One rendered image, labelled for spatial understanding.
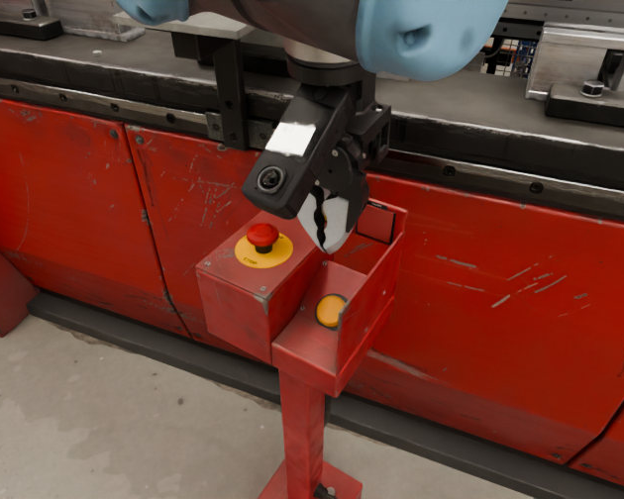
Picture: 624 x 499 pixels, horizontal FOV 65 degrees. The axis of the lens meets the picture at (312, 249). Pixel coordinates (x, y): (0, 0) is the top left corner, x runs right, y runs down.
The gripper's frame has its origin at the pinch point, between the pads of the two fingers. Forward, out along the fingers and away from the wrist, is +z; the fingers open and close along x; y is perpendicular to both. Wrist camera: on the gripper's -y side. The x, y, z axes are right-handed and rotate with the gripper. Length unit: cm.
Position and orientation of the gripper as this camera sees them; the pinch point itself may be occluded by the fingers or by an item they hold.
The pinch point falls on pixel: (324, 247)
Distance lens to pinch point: 51.9
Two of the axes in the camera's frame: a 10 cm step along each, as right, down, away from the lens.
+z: 0.4, 7.2, 6.9
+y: 5.2, -6.1, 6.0
